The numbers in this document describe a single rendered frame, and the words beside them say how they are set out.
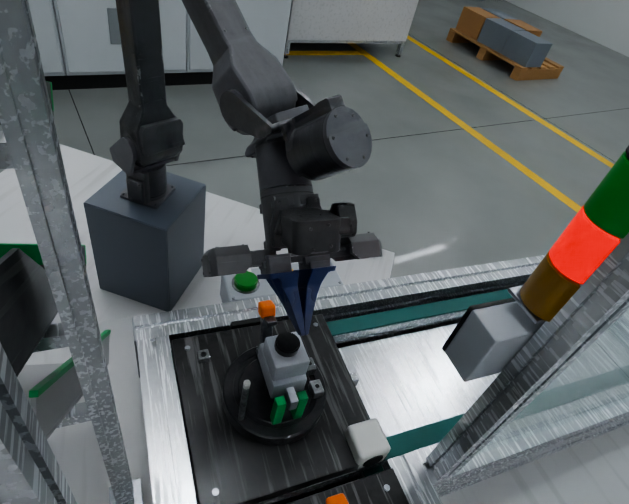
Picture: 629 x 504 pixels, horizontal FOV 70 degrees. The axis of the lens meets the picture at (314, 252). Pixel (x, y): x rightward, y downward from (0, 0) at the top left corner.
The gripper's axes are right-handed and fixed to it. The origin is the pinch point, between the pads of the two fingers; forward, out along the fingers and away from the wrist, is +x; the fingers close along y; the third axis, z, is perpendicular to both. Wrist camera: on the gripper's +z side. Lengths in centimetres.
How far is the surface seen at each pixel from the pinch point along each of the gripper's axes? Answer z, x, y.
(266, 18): -264, -187, 95
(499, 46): -338, -227, 403
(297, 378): -6.7, 9.7, 1.0
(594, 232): 21.8, -4.0, 16.5
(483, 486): -11.1, 33.4, 30.5
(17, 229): -59, -17, -36
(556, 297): 17.4, 1.2, 16.8
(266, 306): -12.3, 1.0, -0.3
